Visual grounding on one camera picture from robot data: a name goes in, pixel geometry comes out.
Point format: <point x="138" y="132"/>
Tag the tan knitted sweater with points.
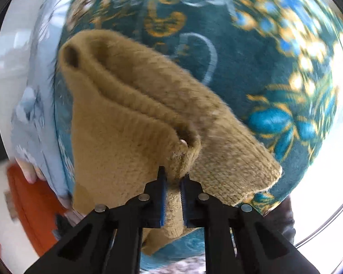
<point x="125" y="125"/>

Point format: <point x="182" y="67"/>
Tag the light blue floral cloth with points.
<point x="37" y="114"/>

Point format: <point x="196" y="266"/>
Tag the orange object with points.
<point x="31" y="205"/>

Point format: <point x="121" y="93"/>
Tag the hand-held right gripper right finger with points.
<point x="184" y="202"/>

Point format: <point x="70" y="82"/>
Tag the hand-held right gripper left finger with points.
<point x="162" y="202"/>

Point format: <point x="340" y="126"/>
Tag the person's left hand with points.
<point x="31" y="171"/>

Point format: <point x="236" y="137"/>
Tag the teal floral blanket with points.
<point x="245" y="62"/>

